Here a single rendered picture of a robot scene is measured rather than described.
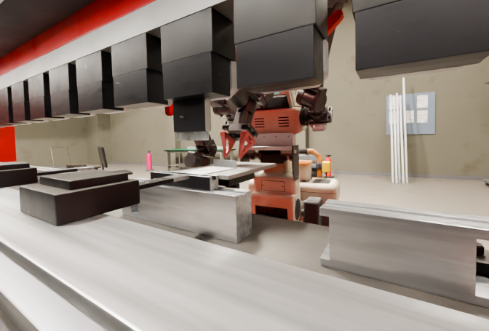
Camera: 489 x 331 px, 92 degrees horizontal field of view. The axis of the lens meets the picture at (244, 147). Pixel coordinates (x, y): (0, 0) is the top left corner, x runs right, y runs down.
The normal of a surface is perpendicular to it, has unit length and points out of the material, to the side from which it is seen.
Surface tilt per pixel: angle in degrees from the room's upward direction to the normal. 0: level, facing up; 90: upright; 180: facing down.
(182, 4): 90
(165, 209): 90
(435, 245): 90
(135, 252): 0
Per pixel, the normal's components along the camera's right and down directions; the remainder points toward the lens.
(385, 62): -0.52, 0.05
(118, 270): -0.02, -1.00
